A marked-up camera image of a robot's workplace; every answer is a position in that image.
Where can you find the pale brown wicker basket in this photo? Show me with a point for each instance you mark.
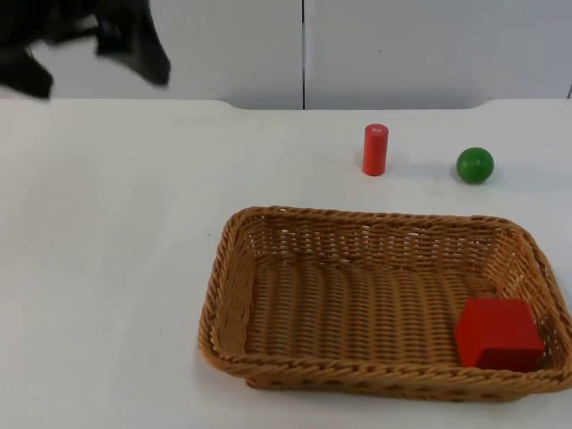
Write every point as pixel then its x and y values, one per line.
pixel 357 304

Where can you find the green ball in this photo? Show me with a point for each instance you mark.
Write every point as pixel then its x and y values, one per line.
pixel 475 165

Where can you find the red cube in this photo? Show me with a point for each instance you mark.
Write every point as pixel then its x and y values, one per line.
pixel 496 333

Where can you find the red cylinder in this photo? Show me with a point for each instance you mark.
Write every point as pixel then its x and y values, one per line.
pixel 374 152

